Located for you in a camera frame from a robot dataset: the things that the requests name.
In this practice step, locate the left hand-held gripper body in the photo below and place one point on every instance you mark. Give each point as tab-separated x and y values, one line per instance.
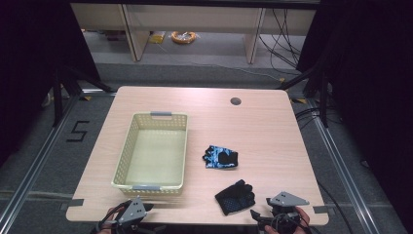
132	213

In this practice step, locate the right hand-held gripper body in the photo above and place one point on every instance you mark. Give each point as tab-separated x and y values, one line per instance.
287	200

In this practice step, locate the black fingerless glove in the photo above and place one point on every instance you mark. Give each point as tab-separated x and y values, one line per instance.
235	198

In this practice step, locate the pale yellow plastic basket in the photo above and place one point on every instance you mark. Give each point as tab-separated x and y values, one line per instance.
156	152

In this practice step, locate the blue camouflage fingerless glove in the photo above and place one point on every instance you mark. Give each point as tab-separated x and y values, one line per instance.
224	157

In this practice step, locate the person's left hand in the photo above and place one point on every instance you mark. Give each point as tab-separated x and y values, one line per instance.
114	215

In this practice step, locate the person's right hand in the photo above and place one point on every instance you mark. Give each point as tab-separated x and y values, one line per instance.
304	216

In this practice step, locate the grey tape strip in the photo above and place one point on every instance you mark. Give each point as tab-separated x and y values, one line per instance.
321	209
74	203

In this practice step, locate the yellow black floor marker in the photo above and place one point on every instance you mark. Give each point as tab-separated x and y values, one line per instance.
86	98
299	100

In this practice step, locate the black metal stand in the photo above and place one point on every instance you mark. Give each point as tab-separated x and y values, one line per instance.
323	97
57	97

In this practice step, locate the black curtain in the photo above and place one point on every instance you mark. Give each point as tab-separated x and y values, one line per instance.
29	65
373	81

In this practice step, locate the yellow packet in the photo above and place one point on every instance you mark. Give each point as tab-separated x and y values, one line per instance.
157	37

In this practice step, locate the aluminium floor rail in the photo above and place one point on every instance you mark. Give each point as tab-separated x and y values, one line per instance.
341	169
35	165

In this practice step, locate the white desk frame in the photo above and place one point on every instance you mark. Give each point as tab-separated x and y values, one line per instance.
195	19

